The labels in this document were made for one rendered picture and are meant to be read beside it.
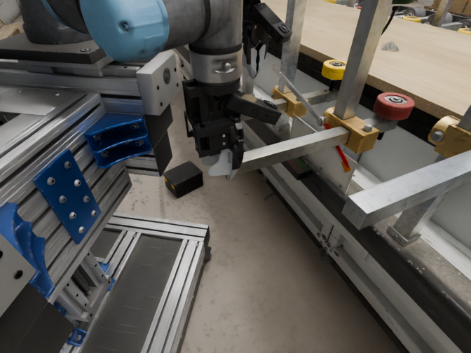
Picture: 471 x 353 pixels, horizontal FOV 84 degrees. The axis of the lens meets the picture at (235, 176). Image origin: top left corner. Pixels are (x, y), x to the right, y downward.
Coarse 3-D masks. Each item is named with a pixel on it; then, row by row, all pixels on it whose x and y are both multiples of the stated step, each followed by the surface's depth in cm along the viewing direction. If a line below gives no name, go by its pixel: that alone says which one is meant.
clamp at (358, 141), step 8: (328, 112) 66; (328, 120) 65; (336, 120) 63; (344, 120) 61; (352, 120) 61; (360, 120) 61; (352, 128) 59; (360, 128) 59; (352, 136) 60; (360, 136) 57; (368, 136) 57; (376, 136) 59; (344, 144) 62; (352, 144) 60; (360, 144) 58; (368, 144) 59; (360, 152) 60
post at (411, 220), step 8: (464, 120) 39; (464, 128) 40; (440, 160) 44; (448, 192) 47; (432, 200) 47; (440, 200) 48; (416, 208) 51; (424, 208) 49; (432, 208) 49; (400, 216) 54; (408, 216) 53; (416, 216) 51; (424, 216) 50; (400, 224) 55; (408, 224) 53; (416, 224) 52; (424, 224) 53; (400, 232) 56; (408, 232) 54; (416, 232) 55
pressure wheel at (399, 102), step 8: (384, 96) 63; (392, 96) 64; (400, 96) 63; (376, 104) 63; (384, 104) 60; (392, 104) 60; (400, 104) 60; (408, 104) 60; (376, 112) 63; (384, 112) 61; (392, 112) 60; (400, 112) 60; (408, 112) 60
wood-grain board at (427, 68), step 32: (320, 0) 175; (320, 32) 111; (352, 32) 111; (384, 32) 111; (416, 32) 111; (448, 32) 111; (384, 64) 81; (416, 64) 81; (448, 64) 81; (416, 96) 65; (448, 96) 64
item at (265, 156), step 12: (372, 120) 63; (384, 120) 63; (396, 120) 64; (324, 132) 59; (336, 132) 59; (348, 132) 60; (276, 144) 56; (288, 144) 56; (300, 144) 56; (312, 144) 57; (324, 144) 58; (336, 144) 60; (252, 156) 53; (264, 156) 53; (276, 156) 54; (288, 156) 56; (300, 156) 58; (240, 168) 52; (252, 168) 54
